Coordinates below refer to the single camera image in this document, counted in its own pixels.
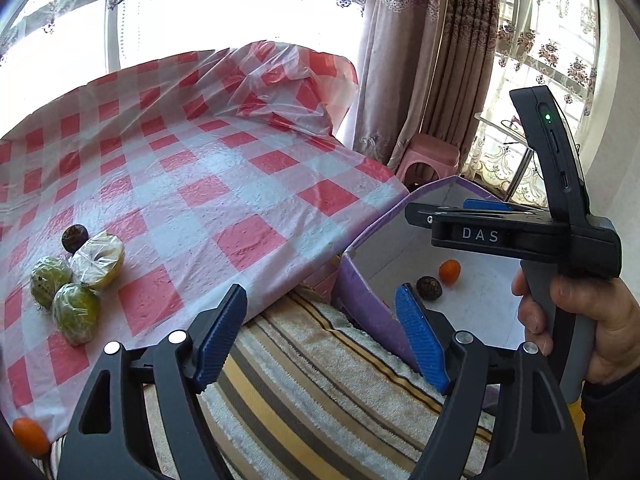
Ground green fruit half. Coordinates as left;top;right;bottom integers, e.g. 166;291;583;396
51;283;100;347
30;257;73;309

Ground yellow apple half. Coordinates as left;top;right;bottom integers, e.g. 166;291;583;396
70;231;125;290

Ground red checkered plastic tablecloth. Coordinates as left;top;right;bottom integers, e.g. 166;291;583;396
1;41;406;439

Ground wrinkled dark passion fruit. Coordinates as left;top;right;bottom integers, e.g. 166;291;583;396
416;275;442;301

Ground striped sofa towel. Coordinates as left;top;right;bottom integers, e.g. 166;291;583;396
198;286;444;479

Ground person right hand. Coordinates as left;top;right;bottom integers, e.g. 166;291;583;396
510;268;640;386

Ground pink plastic stool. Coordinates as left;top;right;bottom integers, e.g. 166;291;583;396
396;133;460;182

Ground beige patterned curtain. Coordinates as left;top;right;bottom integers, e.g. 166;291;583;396
348;0;499;170

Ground purple white cardboard box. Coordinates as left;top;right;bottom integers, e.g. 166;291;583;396
331;177;524;372

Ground orange fruit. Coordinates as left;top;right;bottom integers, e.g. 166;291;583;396
438;259;461;286
12;417;51;458

